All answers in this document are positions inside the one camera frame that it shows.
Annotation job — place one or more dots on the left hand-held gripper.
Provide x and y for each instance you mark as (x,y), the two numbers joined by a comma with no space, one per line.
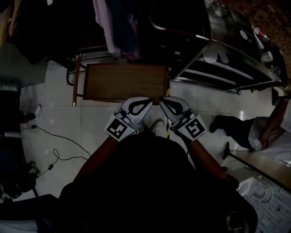
(119,128)

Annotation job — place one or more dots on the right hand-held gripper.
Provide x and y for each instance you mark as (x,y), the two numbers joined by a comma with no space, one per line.
(193,128)

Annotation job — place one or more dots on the stainless steel kitchen counter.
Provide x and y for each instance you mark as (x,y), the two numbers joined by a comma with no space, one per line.
(232,29)

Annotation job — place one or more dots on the person's right forearm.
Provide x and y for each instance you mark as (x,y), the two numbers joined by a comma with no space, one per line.
(207,157)

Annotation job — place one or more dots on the person's left forearm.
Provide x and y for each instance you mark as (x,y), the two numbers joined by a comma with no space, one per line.
(95,159)

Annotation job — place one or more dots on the person's right white shoe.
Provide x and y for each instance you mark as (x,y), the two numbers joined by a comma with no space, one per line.
(158,127)

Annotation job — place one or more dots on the wooden pole with metal tip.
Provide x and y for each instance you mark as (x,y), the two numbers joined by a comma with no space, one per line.
(76,79)

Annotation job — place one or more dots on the black metal clothes rack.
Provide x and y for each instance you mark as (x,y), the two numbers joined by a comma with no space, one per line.
(67,78)

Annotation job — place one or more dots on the person's black clothing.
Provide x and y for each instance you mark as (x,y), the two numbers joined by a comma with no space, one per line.
(145,186)

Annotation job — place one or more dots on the blue-grey hanging garment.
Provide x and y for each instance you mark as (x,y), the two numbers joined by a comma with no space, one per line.
(122,25)

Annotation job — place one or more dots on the purple hanging garment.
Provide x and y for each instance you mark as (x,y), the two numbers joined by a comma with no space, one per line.
(102,27)

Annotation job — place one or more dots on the white bowl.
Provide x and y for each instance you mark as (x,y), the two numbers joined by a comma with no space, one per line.
(243,35)

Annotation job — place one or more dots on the white striped cup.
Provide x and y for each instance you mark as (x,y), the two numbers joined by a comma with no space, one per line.
(267,57)

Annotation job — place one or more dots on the wooden table with black legs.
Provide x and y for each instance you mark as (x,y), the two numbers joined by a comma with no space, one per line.
(268,163)

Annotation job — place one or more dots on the white ladle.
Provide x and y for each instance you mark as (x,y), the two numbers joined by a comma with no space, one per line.
(259,42)

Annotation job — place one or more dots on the clear glass jug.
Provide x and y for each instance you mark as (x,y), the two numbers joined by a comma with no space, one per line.
(219,9)

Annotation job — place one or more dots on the black hanging garment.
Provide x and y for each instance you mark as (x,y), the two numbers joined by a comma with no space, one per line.
(56,29)

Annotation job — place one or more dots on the small red container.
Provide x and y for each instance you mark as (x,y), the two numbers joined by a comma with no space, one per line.
(259,30)

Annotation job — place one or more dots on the white round dish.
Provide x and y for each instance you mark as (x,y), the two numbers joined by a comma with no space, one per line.
(261,193)

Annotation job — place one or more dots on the black wheeled base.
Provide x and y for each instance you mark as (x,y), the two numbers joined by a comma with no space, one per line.
(31,169)

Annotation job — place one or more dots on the dark chair with grey armrest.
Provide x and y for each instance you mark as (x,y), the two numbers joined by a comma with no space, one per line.
(12,135)

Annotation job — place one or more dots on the white textured mat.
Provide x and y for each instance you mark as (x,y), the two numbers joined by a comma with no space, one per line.
(272,214)

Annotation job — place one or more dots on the beige hanging garment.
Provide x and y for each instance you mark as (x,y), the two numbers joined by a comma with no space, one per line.
(6,25)

